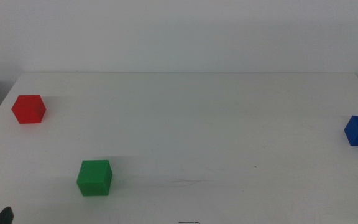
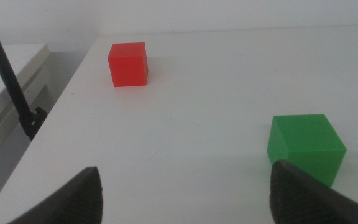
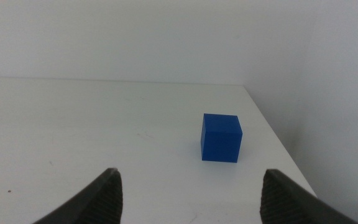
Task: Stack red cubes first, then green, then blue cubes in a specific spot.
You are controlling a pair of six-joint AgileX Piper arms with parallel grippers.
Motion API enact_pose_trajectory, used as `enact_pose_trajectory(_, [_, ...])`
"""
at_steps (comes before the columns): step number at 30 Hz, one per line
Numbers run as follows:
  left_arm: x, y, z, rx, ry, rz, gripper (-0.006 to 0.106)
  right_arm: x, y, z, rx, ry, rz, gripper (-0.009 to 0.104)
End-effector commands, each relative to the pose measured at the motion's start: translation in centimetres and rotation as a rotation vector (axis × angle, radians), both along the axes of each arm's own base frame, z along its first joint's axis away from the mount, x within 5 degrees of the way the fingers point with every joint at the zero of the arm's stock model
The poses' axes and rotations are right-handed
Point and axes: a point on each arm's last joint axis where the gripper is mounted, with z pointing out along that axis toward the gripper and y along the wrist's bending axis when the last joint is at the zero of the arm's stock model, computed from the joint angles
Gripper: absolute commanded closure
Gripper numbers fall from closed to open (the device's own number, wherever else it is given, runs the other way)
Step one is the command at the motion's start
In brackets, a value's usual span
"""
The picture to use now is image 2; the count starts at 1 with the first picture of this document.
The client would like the red cube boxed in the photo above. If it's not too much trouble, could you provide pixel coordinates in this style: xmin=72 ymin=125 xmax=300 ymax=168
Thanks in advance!
xmin=107 ymin=42 xmax=149 ymax=88

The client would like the green cube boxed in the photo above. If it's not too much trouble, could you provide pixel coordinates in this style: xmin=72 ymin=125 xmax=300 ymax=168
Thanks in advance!
xmin=266 ymin=113 xmax=347 ymax=188

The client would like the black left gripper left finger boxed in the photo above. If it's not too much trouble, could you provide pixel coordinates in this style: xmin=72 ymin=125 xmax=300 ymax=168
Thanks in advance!
xmin=7 ymin=166 xmax=104 ymax=224

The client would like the black clamped stand pole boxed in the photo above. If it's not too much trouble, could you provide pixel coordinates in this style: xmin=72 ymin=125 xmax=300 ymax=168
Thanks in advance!
xmin=0 ymin=0 xmax=48 ymax=141

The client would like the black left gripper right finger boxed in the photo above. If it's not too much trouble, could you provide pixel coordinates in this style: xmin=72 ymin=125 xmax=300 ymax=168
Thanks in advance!
xmin=269 ymin=159 xmax=358 ymax=224

